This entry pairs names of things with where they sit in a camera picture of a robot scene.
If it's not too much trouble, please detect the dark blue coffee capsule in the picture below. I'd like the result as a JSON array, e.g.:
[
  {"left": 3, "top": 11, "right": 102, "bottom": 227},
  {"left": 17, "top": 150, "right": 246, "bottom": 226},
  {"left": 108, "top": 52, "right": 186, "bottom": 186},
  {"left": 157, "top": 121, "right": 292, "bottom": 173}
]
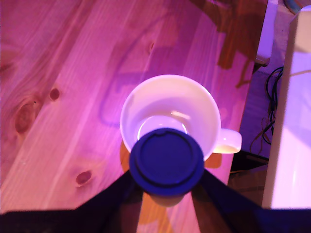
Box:
[{"left": 129, "top": 128, "right": 205, "bottom": 197}]

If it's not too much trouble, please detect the white ceramic coffee mug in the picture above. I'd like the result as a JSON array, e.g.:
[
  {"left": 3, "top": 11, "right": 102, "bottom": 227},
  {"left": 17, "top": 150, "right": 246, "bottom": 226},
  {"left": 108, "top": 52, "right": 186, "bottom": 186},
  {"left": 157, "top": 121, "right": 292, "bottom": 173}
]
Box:
[{"left": 119, "top": 74, "right": 243, "bottom": 208}]

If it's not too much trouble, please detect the white furniture panel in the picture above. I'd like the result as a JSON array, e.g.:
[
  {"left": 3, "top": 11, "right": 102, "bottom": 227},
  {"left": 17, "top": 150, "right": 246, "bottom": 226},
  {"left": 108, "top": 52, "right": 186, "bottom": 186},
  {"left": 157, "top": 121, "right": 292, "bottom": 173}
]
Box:
[{"left": 261, "top": 4, "right": 311, "bottom": 210}]

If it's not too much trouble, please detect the white table leg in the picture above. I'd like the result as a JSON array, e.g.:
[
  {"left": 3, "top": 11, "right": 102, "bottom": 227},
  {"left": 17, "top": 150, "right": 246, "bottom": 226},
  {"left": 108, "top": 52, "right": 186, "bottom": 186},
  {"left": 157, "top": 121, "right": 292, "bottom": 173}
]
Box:
[{"left": 255, "top": 0, "right": 279, "bottom": 66}]

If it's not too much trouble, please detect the thin brown cable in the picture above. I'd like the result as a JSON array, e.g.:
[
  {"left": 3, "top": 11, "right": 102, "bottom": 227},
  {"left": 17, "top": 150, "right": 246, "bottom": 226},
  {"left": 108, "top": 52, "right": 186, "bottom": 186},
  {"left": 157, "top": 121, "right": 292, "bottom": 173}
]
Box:
[{"left": 249, "top": 114, "right": 275, "bottom": 156}]

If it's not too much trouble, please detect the black cable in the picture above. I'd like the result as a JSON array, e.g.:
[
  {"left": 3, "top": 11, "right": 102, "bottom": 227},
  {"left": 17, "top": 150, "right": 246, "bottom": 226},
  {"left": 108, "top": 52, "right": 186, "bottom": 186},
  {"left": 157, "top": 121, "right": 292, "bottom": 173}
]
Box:
[{"left": 265, "top": 66, "right": 285, "bottom": 146}]

